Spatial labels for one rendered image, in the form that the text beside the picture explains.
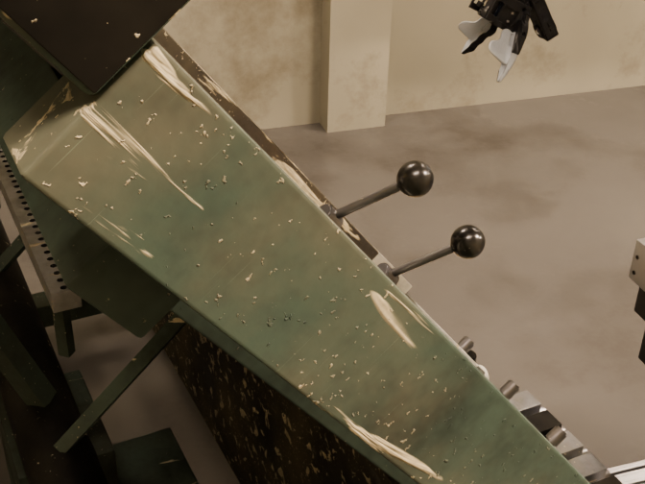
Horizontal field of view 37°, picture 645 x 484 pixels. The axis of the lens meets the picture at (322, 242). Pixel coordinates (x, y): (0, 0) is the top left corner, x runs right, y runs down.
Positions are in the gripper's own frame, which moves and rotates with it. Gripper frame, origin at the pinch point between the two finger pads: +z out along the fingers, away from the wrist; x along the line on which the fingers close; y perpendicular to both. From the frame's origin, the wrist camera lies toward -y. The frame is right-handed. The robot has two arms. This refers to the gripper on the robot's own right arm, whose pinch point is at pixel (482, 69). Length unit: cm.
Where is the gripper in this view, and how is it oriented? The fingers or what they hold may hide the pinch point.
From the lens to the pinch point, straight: 182.5
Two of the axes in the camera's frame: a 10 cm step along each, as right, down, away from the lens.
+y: -8.3, -2.7, -4.8
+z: -4.6, 8.2, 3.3
